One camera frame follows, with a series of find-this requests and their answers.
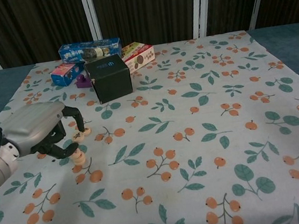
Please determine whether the long blue Oreo box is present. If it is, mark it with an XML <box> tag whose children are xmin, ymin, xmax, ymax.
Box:
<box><xmin>57</xmin><ymin>37</ymin><xmax>123</xmax><ymax>65</ymax></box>

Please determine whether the purple small object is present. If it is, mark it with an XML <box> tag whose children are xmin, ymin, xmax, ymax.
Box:
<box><xmin>74</xmin><ymin>73</ymin><xmax>93</xmax><ymax>90</ymax></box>

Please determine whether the floral fruit print tablecloth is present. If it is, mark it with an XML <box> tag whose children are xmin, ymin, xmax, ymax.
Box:
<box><xmin>0</xmin><ymin>25</ymin><xmax>299</xmax><ymax>224</ymax></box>

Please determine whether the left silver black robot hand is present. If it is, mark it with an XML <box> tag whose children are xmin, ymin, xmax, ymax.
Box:
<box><xmin>0</xmin><ymin>98</ymin><xmax>89</xmax><ymax>167</ymax></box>

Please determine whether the small pink blue Oreo box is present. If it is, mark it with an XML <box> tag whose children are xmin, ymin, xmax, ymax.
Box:
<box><xmin>49</xmin><ymin>61</ymin><xmax>87</xmax><ymax>88</ymax></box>

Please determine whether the red white cookie box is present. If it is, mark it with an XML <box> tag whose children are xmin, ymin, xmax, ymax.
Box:
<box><xmin>119</xmin><ymin>40</ymin><xmax>158</xmax><ymax>76</ymax></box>

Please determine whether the black cube box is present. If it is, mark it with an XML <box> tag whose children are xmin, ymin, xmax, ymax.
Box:
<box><xmin>82</xmin><ymin>52</ymin><xmax>134</xmax><ymax>106</ymax></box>

